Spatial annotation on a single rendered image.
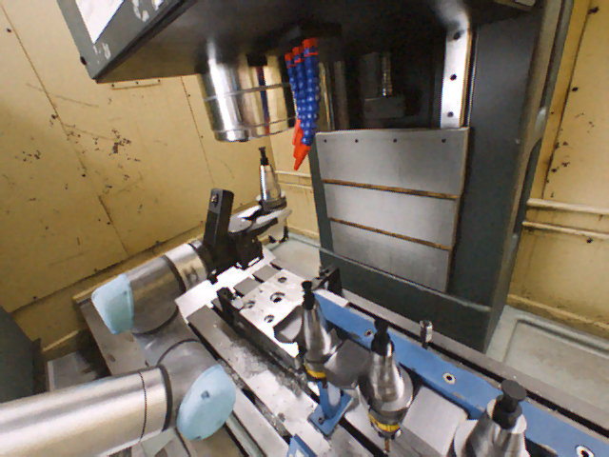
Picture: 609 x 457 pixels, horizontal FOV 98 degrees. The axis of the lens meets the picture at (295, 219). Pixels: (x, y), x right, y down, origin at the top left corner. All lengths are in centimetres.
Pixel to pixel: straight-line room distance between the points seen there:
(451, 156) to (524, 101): 17
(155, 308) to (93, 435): 16
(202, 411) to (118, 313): 17
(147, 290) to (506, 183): 81
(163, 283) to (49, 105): 110
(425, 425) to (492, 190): 61
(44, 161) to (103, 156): 19
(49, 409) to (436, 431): 38
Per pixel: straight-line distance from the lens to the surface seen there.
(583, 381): 136
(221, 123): 48
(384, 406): 38
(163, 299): 47
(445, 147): 80
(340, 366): 42
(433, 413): 40
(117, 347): 144
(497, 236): 90
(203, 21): 28
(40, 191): 145
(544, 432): 41
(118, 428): 39
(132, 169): 148
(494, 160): 83
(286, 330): 47
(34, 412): 38
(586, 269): 134
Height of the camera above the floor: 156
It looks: 25 degrees down
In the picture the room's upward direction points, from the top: 10 degrees counter-clockwise
